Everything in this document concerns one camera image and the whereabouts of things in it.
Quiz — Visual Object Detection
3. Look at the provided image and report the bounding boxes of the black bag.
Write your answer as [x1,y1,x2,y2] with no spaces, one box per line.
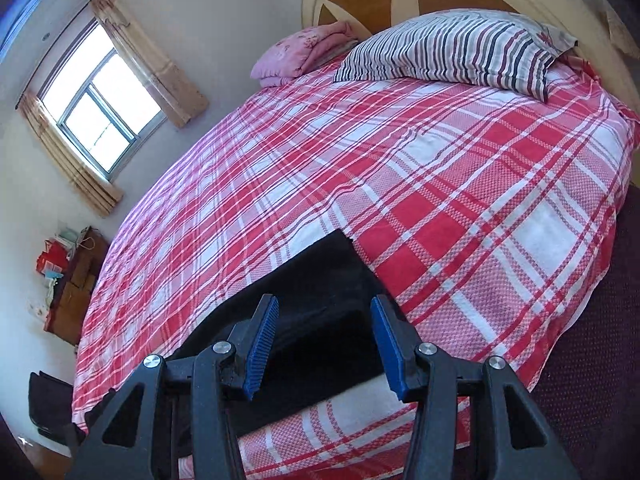
[27,371,76,446]

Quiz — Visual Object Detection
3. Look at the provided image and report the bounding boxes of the wooden side cabinet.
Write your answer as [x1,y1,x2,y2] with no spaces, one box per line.
[44,227,111,346]

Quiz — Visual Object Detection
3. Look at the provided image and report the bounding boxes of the red plaid bed sheet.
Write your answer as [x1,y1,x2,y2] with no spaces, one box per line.
[70,57,638,480]

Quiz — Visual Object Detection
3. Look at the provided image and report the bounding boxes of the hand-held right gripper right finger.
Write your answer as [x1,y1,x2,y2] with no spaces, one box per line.
[369,295,583,480]

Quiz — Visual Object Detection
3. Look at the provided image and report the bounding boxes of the black pants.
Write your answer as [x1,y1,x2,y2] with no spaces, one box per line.
[167,229,401,438]

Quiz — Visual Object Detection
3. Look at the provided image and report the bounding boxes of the sliding glass window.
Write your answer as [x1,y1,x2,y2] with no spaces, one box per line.
[40,19,167,181]

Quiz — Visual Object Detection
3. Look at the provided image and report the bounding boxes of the red paper bag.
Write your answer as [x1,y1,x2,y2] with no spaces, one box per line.
[35,250,71,276]

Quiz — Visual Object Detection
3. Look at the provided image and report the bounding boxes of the beige curtain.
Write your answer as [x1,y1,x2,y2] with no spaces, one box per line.
[17,91,124,218]
[90,0,209,128]

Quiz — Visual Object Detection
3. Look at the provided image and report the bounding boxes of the striped pillow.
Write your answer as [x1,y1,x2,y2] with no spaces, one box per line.
[332,9,578,101]

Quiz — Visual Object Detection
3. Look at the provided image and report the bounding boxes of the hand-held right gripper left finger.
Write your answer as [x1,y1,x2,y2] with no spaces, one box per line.
[65,294,280,480]

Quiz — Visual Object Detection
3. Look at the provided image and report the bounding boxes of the pink folded blanket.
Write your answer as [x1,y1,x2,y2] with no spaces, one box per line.
[250,21,360,88]

